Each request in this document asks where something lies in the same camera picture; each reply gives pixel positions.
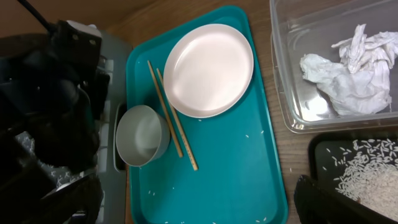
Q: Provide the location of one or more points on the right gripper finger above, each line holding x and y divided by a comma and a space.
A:
315, 204

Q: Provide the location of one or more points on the pile of white rice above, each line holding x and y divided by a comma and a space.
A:
362, 170

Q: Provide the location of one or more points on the white napkin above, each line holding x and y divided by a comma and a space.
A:
360, 83

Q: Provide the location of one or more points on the large pink plate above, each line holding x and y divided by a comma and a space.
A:
208, 70

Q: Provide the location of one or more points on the grey bowl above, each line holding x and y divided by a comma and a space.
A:
142, 136

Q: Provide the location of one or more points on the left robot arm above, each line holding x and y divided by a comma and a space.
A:
51, 94

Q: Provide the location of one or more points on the grey dishwasher rack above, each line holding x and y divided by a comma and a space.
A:
114, 54

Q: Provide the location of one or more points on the black tray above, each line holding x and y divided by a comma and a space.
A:
335, 137

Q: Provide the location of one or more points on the left wooden chopstick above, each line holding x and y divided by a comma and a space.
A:
167, 116

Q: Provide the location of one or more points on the wooden chopstick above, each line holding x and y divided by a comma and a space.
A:
167, 116
183, 136

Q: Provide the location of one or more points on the clear plastic bin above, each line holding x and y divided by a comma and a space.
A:
312, 27

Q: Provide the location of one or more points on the right wooden chopstick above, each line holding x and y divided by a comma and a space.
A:
183, 136

